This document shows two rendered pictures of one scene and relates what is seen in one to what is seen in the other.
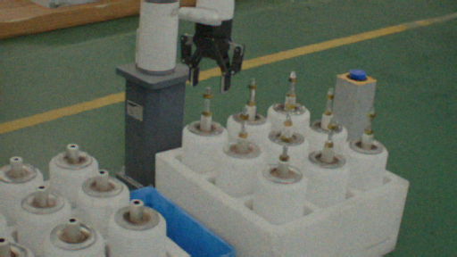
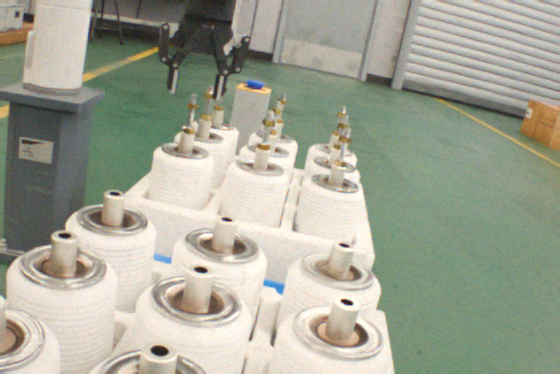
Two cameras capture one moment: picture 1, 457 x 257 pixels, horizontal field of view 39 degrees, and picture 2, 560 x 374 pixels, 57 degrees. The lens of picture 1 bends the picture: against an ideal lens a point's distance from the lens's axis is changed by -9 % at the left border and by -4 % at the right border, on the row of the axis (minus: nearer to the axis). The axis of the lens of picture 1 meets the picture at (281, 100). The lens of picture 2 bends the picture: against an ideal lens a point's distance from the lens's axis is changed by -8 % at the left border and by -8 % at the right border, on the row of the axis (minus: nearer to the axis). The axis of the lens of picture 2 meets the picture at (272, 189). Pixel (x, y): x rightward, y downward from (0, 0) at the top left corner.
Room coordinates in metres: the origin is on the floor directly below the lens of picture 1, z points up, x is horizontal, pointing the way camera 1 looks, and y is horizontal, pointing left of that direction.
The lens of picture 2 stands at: (0.60, 0.62, 0.48)
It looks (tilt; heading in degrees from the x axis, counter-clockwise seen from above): 17 degrees down; 316
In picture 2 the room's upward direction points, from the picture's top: 12 degrees clockwise
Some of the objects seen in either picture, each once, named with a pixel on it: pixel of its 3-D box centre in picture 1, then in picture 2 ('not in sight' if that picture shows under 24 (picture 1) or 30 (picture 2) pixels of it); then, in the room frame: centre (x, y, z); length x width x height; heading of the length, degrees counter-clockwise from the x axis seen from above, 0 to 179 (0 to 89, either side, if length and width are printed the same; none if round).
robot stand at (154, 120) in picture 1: (153, 127); (46, 173); (1.51, 0.30, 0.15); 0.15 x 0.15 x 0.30; 51
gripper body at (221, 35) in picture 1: (212, 35); (207, 22); (1.31, 0.15, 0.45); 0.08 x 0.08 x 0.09
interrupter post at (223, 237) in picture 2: (102, 180); (224, 234); (1.00, 0.29, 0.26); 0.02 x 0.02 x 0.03
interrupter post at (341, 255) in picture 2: (137, 211); (340, 260); (0.92, 0.21, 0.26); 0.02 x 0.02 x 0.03
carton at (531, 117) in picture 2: not in sight; (545, 121); (2.36, -3.98, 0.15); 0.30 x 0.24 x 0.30; 50
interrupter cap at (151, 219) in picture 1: (137, 218); (337, 271); (0.92, 0.21, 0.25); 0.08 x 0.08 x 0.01
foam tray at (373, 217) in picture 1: (278, 205); (251, 235); (1.30, -0.02, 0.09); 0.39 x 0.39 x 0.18; 44
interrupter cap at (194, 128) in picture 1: (205, 128); (185, 151); (1.31, 0.15, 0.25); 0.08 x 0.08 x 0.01
